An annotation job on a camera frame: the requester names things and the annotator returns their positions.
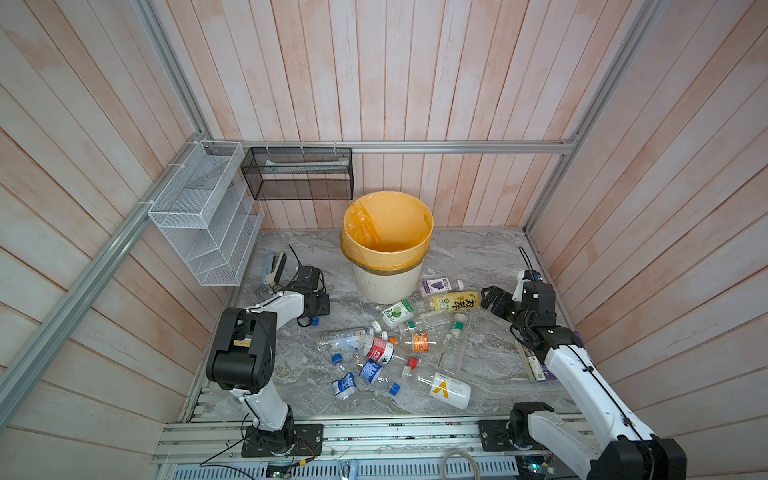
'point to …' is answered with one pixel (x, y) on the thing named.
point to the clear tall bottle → (458, 355)
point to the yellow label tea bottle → (454, 301)
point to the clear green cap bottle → (430, 322)
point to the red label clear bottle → (380, 349)
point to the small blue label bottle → (345, 387)
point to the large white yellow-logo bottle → (450, 390)
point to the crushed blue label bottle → (369, 374)
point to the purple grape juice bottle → (441, 285)
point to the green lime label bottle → (398, 314)
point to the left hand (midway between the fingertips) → (319, 310)
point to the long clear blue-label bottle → (357, 340)
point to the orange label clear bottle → (422, 342)
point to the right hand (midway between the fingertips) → (495, 294)
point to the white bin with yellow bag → (384, 238)
